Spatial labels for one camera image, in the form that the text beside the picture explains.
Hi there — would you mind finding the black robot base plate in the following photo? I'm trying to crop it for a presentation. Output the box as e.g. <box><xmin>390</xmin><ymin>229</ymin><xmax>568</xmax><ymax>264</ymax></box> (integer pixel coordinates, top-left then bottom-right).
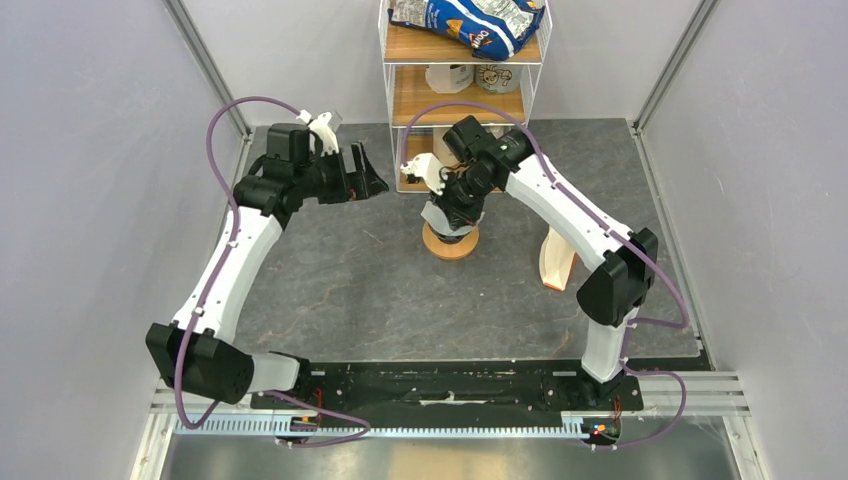
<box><xmin>289</xmin><ymin>360</ymin><xmax>644</xmax><ymax>429</ymax></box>

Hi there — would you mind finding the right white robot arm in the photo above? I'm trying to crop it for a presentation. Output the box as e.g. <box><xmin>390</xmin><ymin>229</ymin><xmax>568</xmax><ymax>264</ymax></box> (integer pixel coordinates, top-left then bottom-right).
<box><xmin>418</xmin><ymin>116</ymin><xmax>658</xmax><ymax>409</ymax></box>

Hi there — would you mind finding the round wooden dripper stand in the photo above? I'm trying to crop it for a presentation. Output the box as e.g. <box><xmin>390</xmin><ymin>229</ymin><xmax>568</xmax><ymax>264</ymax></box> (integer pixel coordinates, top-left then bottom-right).
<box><xmin>422</xmin><ymin>223</ymin><xmax>480</xmax><ymax>261</ymax></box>

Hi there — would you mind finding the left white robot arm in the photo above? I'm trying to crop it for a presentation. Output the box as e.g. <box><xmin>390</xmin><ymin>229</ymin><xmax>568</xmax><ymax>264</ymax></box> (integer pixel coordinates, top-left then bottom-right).
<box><xmin>145</xmin><ymin>123</ymin><xmax>389</xmax><ymax>409</ymax></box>

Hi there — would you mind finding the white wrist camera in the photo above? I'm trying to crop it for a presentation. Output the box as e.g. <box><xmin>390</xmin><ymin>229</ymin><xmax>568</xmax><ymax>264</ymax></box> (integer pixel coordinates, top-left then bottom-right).
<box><xmin>400</xmin><ymin>153</ymin><xmax>446</xmax><ymax>196</ymax></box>
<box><xmin>297</xmin><ymin>110</ymin><xmax>342</xmax><ymax>156</ymax></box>

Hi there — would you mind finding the white paper coffee filter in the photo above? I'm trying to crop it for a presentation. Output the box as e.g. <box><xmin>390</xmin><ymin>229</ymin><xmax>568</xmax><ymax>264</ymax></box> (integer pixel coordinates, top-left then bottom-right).
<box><xmin>421</xmin><ymin>201</ymin><xmax>479</xmax><ymax>234</ymax></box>

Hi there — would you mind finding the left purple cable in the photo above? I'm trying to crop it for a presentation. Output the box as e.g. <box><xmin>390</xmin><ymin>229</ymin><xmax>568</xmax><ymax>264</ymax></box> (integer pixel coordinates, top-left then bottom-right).
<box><xmin>173</xmin><ymin>95</ymin><xmax>372</xmax><ymax>450</ymax></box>

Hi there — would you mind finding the purple cable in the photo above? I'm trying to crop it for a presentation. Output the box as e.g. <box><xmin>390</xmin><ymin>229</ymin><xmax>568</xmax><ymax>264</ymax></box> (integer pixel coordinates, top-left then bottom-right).
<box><xmin>173</xmin><ymin>95</ymin><xmax>372</xmax><ymax>450</ymax></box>
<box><xmin>397</xmin><ymin>101</ymin><xmax>692</xmax><ymax>452</ymax></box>

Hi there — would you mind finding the white wire wooden shelf rack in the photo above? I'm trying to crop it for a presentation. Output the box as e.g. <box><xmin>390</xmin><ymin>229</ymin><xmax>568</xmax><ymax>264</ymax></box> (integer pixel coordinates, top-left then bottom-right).
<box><xmin>378</xmin><ymin>1</ymin><xmax>553</xmax><ymax>193</ymax></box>

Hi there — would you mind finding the blue ribbed coffee dripper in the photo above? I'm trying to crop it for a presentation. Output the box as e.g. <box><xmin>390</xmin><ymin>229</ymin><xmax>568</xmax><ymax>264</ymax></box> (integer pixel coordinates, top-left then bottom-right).
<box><xmin>426</xmin><ymin>224</ymin><xmax>479</xmax><ymax>246</ymax></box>

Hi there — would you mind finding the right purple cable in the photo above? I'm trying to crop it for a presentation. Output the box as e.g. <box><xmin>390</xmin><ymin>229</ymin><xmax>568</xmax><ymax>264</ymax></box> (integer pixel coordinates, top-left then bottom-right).
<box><xmin>397</xmin><ymin>101</ymin><xmax>692</xmax><ymax>452</ymax></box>

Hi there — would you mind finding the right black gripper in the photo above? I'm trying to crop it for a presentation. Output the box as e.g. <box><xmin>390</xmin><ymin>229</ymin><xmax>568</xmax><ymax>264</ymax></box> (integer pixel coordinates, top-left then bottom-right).
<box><xmin>428</xmin><ymin>169</ymin><xmax>495</xmax><ymax>231</ymax></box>

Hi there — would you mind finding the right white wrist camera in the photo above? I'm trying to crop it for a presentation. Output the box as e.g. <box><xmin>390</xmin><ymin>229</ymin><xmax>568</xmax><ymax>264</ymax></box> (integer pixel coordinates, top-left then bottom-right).
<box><xmin>400</xmin><ymin>153</ymin><xmax>446</xmax><ymax>196</ymax></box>

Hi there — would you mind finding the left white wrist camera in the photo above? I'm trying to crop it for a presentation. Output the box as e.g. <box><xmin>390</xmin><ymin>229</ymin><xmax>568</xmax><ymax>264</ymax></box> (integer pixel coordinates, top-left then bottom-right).
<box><xmin>297</xmin><ymin>110</ymin><xmax>342</xmax><ymax>156</ymax></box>

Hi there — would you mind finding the white small bottle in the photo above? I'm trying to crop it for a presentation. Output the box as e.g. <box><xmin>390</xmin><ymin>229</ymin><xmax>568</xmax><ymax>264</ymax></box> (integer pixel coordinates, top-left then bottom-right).
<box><xmin>432</xmin><ymin>127</ymin><xmax>461</xmax><ymax>169</ymax></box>

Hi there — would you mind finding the blue chips bag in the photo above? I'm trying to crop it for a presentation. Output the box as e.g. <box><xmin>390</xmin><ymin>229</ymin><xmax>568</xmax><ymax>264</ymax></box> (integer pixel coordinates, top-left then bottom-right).
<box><xmin>387</xmin><ymin>0</ymin><xmax>546</xmax><ymax>62</ymax></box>

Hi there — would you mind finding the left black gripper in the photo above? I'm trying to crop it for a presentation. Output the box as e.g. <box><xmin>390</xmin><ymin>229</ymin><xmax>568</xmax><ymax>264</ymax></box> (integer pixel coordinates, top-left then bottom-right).
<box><xmin>295</xmin><ymin>141</ymin><xmax>388</xmax><ymax>206</ymax></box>

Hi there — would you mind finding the white plastic jug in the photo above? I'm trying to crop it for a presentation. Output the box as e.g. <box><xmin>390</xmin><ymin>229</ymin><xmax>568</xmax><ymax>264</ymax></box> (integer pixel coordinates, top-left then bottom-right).
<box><xmin>425</xmin><ymin>64</ymin><xmax>475</xmax><ymax>95</ymax></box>

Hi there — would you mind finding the white coffee filter stack holder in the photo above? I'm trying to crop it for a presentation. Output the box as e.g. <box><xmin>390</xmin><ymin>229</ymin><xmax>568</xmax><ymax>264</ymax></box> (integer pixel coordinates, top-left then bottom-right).
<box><xmin>539</xmin><ymin>227</ymin><xmax>577</xmax><ymax>291</ymax></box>

